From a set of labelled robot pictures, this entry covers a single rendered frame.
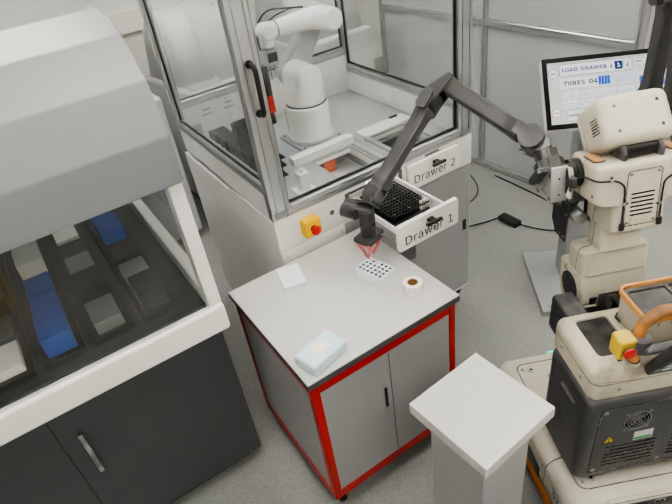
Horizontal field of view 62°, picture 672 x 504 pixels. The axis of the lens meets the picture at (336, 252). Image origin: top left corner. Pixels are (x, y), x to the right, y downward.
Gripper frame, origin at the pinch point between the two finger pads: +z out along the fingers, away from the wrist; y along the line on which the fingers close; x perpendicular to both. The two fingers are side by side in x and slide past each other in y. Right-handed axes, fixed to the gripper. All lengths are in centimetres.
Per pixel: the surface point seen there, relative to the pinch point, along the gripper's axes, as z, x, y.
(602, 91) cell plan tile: -26, 41, -115
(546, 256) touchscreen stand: 78, 24, -129
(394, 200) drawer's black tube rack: -7.0, -6.3, -26.2
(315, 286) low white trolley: 7.2, -12.0, 18.8
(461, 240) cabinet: 44, -3, -78
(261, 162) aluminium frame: -36, -34, 14
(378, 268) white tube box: 3.0, 5.2, 2.5
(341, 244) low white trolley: 7.1, -19.7, -6.7
